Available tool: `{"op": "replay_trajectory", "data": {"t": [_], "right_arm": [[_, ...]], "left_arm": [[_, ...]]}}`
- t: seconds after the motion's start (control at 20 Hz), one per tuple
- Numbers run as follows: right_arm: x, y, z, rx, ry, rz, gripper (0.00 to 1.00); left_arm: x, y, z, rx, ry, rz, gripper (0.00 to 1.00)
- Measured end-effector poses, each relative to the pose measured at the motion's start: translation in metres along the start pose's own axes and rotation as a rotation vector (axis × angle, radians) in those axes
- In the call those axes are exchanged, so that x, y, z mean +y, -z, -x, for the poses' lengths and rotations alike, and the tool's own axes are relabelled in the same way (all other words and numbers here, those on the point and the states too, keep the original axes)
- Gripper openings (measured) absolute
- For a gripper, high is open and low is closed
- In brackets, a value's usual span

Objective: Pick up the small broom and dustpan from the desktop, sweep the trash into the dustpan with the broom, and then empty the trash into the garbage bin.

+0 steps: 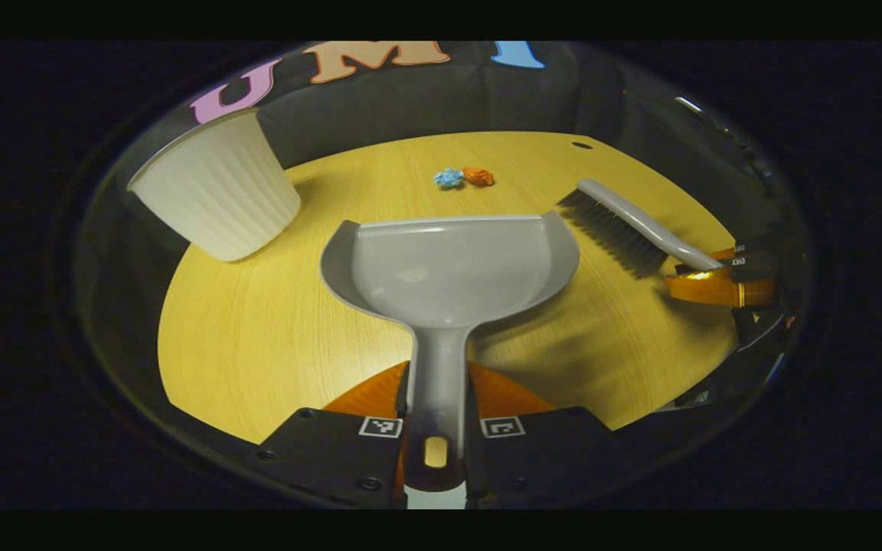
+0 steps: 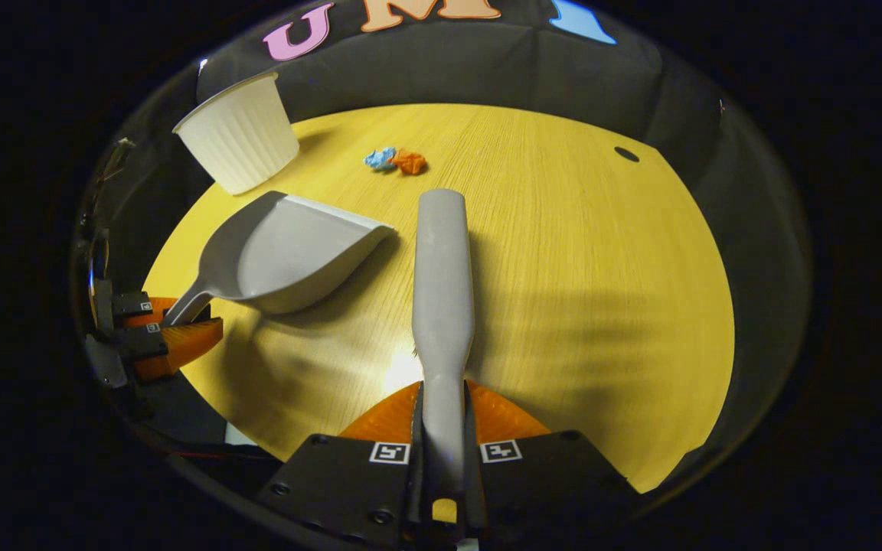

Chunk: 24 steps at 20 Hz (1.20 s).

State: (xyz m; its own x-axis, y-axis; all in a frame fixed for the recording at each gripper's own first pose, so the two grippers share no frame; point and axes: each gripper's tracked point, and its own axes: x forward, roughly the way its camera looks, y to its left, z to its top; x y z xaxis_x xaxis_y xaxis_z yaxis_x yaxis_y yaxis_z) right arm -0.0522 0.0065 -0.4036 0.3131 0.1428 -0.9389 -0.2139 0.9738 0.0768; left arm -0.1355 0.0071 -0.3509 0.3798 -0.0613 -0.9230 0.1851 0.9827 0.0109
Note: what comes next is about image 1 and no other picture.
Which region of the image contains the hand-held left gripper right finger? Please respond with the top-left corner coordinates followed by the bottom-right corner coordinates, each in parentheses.
top-left (465, 360), bottom-right (619, 510)

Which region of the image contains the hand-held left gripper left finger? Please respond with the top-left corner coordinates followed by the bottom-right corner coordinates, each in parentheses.
top-left (257, 360), bottom-right (411, 510)

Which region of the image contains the small grey broom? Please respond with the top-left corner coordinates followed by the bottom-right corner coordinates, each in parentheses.
top-left (557, 178), bottom-right (725, 279)

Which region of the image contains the grey plastic dustpan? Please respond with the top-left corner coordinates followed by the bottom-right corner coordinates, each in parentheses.
top-left (320, 210), bottom-right (581, 510)

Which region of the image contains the white ribbed garbage bin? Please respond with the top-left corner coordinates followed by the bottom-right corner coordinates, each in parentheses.
top-left (127, 107), bottom-right (302, 262)

